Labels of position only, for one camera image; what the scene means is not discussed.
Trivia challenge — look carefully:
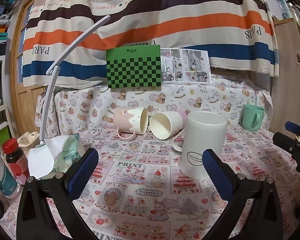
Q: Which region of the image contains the striped Hermes Paris fabric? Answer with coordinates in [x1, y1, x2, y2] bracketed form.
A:
[22, 0, 279, 88]

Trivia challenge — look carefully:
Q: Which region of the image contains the printed bear tablecloth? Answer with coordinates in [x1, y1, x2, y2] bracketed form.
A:
[0, 76, 300, 240]

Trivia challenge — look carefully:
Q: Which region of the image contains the pink cream drip mug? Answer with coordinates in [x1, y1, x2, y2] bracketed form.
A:
[113, 107, 148, 141]

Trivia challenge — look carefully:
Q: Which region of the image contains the white mug with oval logo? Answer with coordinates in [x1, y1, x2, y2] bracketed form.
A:
[172, 111, 228, 180]

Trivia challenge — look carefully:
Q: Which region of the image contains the comic strip printed card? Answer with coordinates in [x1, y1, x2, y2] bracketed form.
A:
[160, 48, 212, 83]

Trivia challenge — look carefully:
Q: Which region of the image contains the mint green plastic mug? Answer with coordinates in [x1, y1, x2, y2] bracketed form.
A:
[242, 105, 265, 132]

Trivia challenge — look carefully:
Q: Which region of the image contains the red cap dark bottle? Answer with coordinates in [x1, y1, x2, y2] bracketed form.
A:
[2, 138, 30, 185]

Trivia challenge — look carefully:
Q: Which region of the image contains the cream plastic holder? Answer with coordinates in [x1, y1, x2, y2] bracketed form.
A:
[17, 131, 40, 153]

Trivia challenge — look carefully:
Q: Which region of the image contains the green black checkered box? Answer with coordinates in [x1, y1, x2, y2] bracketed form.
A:
[106, 45, 161, 89]

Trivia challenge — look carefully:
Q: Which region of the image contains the wooden door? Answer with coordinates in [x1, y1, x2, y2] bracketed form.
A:
[9, 0, 48, 140]

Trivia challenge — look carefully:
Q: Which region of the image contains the green tissue pack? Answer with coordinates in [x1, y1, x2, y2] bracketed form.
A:
[27, 133, 85, 180]

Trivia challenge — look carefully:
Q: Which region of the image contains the cream cup with pink base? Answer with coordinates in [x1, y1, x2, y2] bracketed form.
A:
[149, 111, 187, 140]

